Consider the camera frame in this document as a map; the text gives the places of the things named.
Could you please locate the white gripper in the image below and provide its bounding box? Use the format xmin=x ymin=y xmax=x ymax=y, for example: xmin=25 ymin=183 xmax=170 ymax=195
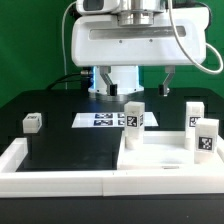
xmin=71 ymin=0 xmax=208 ymax=97

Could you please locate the white square table top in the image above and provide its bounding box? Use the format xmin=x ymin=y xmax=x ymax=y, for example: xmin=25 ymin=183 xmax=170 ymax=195
xmin=116 ymin=129 xmax=224 ymax=171

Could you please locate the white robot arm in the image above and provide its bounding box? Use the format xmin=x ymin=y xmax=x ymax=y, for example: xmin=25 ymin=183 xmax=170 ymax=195
xmin=71 ymin=0 xmax=209 ymax=101

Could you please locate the white marker sheet with tags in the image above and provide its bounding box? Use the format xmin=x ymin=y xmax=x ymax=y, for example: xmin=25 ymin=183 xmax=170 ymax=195
xmin=71 ymin=112 xmax=159 ymax=128

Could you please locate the white U-shaped fence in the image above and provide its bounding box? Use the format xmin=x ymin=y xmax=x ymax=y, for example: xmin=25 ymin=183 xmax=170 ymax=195
xmin=0 ymin=138 xmax=224 ymax=198

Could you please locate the black cable bundle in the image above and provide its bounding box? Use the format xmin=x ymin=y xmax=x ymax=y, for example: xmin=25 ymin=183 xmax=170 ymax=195
xmin=45 ymin=73 xmax=93 ymax=91

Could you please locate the white cable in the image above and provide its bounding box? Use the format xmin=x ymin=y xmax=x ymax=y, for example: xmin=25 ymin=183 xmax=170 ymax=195
xmin=61 ymin=0 xmax=79 ymax=90

